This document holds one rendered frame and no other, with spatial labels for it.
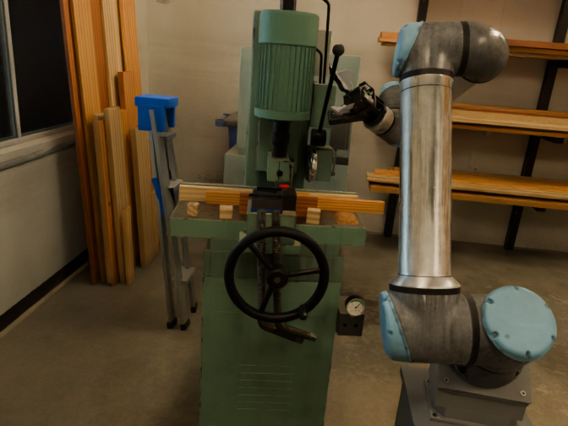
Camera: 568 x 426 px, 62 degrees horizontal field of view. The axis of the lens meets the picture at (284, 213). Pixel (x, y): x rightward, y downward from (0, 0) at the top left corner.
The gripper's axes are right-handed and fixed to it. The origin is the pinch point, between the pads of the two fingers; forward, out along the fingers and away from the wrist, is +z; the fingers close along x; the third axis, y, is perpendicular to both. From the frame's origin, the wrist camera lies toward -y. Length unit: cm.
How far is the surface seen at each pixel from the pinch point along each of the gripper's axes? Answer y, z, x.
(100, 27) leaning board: -150, 22, -119
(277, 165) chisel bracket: -23.8, -3.4, 15.3
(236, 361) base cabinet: -58, -20, 70
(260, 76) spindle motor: -14.4, 13.7, -3.9
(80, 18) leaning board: -134, 37, -101
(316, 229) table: -18.1, -15.4, 35.2
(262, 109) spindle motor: -18.1, 9.0, 3.6
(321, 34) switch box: -10.6, -10.1, -36.5
